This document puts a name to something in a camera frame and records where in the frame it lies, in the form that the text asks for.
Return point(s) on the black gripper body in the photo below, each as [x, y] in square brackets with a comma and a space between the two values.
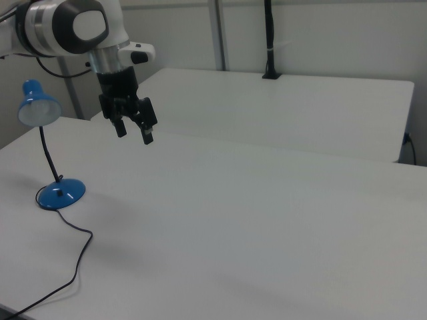
[116, 86]

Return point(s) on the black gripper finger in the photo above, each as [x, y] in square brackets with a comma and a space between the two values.
[120, 128]
[147, 115]

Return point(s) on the blue gooseneck desk lamp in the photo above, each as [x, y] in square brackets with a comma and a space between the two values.
[61, 195]

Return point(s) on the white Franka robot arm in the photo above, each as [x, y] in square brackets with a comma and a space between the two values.
[50, 23]

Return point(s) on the white folding side table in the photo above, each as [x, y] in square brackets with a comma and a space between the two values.
[283, 110]

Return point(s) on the grey partition frame post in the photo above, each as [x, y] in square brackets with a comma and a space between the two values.
[219, 33]
[71, 90]

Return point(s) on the black camera pole with clamp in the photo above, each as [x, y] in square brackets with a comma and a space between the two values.
[269, 36]

